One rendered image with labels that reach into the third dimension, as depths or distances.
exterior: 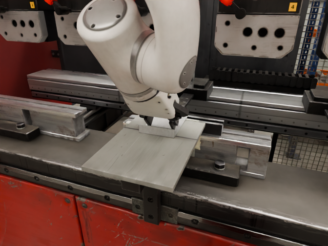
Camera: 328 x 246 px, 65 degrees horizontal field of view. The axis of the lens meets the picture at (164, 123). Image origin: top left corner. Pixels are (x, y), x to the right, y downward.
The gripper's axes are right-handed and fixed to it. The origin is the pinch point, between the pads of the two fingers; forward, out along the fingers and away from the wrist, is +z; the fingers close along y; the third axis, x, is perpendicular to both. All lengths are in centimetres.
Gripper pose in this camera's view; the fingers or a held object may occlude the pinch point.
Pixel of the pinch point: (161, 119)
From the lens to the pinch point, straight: 60.3
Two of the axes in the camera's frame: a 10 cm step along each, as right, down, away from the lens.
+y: -9.4, -1.5, 3.1
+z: 2.2, 4.2, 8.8
